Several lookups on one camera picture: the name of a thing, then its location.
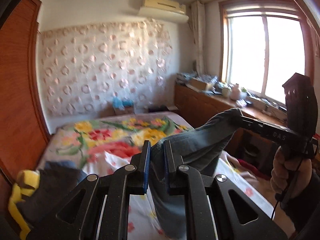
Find grey-blue pants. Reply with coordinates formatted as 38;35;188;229
149;116;233;239

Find right hand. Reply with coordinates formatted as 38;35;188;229
270;147;312;198

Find dark folded garment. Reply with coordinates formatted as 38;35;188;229
17;160;87;226

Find strawberry print bed sheet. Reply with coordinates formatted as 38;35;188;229
82;152;276;240

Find yellow plush toy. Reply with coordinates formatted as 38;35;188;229
8;170;40;239

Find floral bed blanket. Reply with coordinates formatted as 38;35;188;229
38;112;192;171

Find pink bottle on cabinet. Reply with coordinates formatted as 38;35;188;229
229;83;241;101

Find wooden slatted wardrobe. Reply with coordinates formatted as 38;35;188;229
1;0;50;210

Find wooden low cabinet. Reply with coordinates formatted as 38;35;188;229
174;85;278;176

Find cardboard box on cabinet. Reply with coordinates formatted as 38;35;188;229
189;78;212;90

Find blue item behind bed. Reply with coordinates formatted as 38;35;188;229
112;96;134;110

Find pink circle sheer curtain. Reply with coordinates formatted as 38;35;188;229
39;21;173;116

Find beige side curtain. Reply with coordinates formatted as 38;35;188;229
191;0;206;74

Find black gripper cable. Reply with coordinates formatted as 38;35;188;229
271;158;304;221

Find window with wooden frame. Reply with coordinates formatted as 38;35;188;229
219;0;314;105

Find white wall air conditioner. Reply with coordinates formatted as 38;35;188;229
138;0;189;23

